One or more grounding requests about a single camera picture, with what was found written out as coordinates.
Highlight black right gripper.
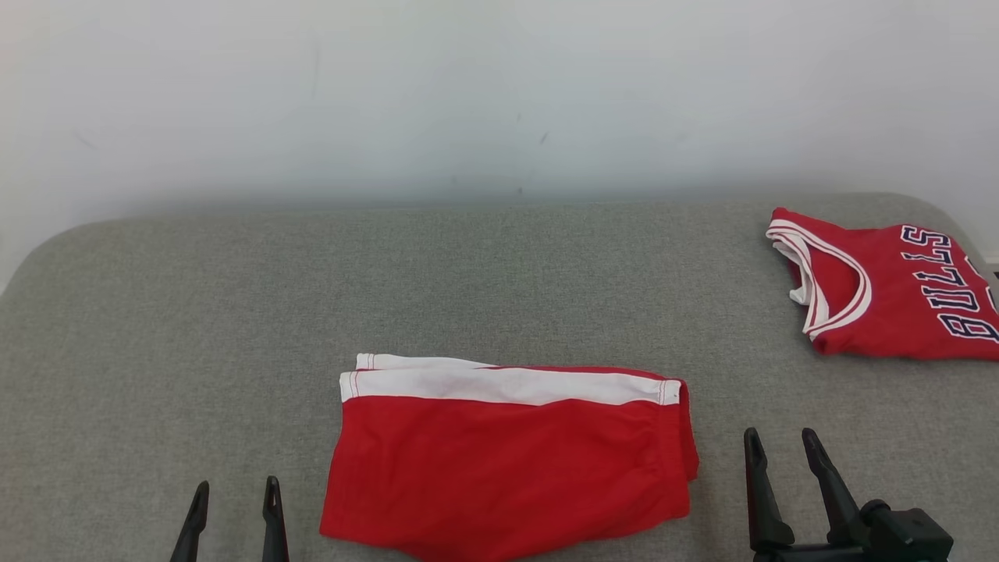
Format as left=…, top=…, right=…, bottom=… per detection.
left=743, top=427, right=872, bottom=562

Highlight red Bulls basketball jersey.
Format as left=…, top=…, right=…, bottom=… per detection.
left=765, top=207, right=999, bottom=361

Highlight red white basketball shorts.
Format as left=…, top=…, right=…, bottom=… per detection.
left=318, top=353, right=700, bottom=562

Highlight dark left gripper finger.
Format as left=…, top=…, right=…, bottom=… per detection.
left=261, top=475, right=290, bottom=562
left=170, top=480, right=210, bottom=562

